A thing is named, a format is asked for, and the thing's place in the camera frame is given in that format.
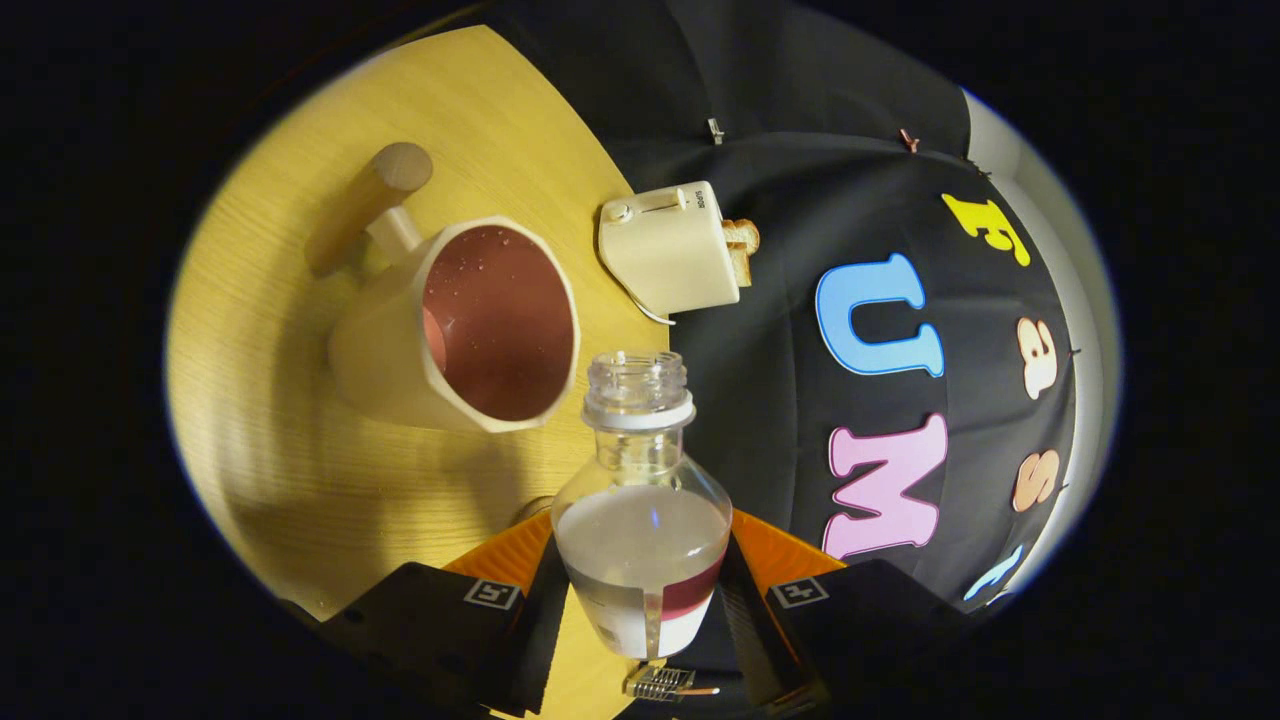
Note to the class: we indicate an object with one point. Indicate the red cloth clip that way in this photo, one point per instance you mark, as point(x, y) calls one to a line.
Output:
point(908, 140)

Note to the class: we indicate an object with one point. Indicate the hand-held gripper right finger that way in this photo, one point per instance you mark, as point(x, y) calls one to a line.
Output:
point(755, 640)

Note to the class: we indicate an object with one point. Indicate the silver cloth clip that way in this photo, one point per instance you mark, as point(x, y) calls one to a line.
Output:
point(715, 130)

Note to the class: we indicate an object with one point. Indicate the white toaster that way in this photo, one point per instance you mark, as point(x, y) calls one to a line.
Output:
point(670, 250)

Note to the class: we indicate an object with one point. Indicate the clear plastic juice bottle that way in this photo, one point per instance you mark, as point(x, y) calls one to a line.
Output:
point(640, 540)

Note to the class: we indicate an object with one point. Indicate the black backdrop cloth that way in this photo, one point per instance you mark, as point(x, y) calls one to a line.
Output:
point(780, 200)

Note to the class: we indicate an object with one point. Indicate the wooden table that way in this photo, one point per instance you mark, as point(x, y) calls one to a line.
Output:
point(300, 450)

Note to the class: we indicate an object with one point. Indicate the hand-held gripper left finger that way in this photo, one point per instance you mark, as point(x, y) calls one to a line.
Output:
point(535, 640)

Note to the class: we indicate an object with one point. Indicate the toast slice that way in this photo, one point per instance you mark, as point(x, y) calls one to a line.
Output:
point(743, 250)

